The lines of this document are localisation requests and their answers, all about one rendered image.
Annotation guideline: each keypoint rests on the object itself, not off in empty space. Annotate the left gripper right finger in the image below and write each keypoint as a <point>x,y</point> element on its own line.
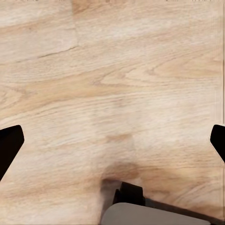
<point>217,139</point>

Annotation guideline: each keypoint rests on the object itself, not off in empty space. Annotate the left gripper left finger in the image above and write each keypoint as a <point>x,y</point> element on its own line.
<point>11,141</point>

